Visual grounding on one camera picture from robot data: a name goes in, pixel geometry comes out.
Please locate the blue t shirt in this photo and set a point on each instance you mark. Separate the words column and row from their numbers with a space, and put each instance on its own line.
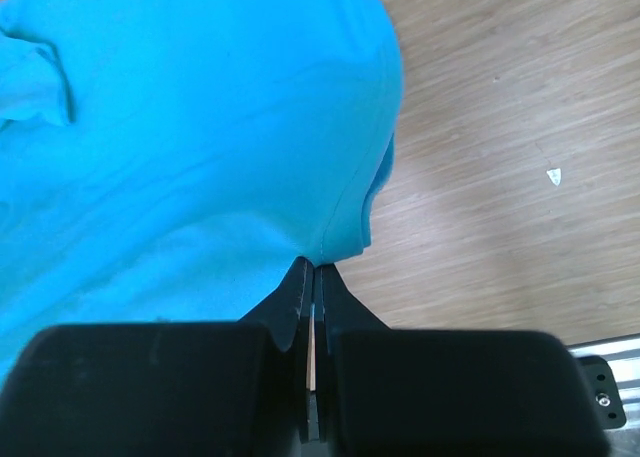
column 168, row 160

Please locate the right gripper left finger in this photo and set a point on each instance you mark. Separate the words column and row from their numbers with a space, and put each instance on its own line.
column 215, row 388

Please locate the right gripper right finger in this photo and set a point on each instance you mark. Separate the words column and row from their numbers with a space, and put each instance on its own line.
column 382, row 391

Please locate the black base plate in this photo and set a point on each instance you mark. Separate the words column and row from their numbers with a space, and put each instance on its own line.
column 605, row 394

